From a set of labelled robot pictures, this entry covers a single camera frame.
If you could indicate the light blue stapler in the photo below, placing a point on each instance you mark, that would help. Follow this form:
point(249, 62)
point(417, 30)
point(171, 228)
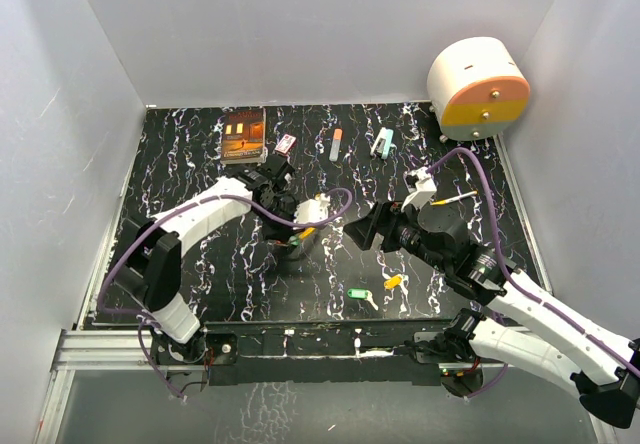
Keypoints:
point(382, 144)

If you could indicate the white pink yellow drum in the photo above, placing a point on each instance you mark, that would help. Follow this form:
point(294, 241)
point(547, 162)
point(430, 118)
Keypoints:
point(476, 89)

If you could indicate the large keyring with yellow grip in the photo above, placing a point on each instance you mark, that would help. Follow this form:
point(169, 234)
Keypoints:
point(295, 247)

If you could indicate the white yellow pen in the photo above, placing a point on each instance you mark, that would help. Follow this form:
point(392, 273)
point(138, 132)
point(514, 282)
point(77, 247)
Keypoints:
point(454, 199)

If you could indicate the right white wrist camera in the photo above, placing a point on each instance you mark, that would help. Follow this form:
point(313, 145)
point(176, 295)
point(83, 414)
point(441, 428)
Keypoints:
point(421, 188)

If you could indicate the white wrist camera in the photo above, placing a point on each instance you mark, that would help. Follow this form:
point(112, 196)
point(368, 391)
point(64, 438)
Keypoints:
point(421, 188)
point(312, 212)

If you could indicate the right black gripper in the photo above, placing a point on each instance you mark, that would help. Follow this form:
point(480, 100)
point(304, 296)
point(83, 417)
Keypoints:
point(384, 217)

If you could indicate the black base frame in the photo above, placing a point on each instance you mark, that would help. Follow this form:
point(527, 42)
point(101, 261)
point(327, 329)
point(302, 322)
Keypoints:
point(314, 352)

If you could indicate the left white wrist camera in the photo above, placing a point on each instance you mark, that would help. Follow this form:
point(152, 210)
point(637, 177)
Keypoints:
point(312, 212)

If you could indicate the orange paperback book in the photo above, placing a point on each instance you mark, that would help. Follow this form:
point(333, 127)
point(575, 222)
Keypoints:
point(243, 137)

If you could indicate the yellow key tag with key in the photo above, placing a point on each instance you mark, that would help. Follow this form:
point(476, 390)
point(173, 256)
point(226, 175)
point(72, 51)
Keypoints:
point(397, 281)

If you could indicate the green key tag with key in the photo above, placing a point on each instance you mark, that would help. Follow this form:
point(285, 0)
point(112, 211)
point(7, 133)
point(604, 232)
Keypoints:
point(364, 295)

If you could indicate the small red white box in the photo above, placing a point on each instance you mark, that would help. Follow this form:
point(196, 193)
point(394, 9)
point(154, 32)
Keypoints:
point(285, 145)

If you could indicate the orange grey marker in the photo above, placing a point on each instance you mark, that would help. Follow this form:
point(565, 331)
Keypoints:
point(335, 145)

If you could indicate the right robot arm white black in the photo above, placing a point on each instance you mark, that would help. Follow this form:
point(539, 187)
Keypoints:
point(594, 365)

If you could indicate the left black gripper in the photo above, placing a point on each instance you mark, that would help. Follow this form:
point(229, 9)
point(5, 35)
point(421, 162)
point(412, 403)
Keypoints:
point(281, 234)

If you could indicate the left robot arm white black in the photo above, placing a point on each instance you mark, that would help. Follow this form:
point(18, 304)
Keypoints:
point(150, 251)

